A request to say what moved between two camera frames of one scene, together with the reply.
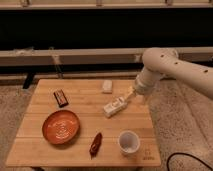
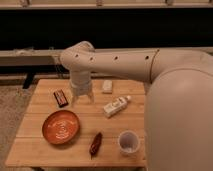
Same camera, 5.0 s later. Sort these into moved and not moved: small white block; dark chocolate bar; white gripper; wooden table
Moved: white gripper
Not moved: small white block; wooden table; dark chocolate bar
